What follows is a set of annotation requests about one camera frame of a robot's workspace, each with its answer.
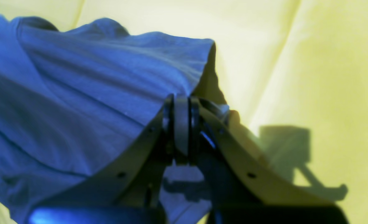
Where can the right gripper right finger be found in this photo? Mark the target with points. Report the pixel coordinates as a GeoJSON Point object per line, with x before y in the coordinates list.
{"type": "Point", "coordinates": [243, 191]}

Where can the blue-grey T-shirt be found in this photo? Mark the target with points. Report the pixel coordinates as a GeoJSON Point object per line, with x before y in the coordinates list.
{"type": "Point", "coordinates": [71, 102]}

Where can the yellow table cloth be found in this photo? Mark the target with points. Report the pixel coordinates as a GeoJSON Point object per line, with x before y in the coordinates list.
{"type": "Point", "coordinates": [300, 63]}

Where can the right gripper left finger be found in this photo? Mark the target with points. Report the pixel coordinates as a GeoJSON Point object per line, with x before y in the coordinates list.
{"type": "Point", "coordinates": [126, 191]}

